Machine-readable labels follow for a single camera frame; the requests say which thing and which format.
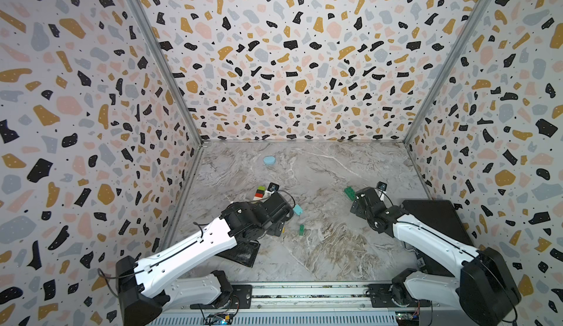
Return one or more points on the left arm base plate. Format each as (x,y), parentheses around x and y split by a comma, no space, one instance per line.
(239,298)

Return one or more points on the aluminium frame rail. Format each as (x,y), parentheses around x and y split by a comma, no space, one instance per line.
(317,303)

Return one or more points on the dark green long lego brick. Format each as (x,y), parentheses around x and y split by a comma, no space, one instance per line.
(350,193)

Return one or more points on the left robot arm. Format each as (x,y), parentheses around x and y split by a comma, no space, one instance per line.
(147,287)

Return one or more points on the light blue lego brick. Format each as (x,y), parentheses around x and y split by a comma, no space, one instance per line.
(298,210)

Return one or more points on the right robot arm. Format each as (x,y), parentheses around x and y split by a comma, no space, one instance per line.
(455,273)

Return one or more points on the light blue round puck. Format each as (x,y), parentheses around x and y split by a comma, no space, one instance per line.
(269,160)

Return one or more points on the black hard case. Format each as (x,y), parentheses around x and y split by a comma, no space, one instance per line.
(441,216)

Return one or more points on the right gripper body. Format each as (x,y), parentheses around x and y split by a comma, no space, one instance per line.
(357,212)

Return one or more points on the green circuit board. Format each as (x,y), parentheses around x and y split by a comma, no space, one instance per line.
(219,319)

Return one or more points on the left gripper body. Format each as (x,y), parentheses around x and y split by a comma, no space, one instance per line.
(276,231)

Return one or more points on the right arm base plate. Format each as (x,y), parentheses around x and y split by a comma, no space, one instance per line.
(391,295)

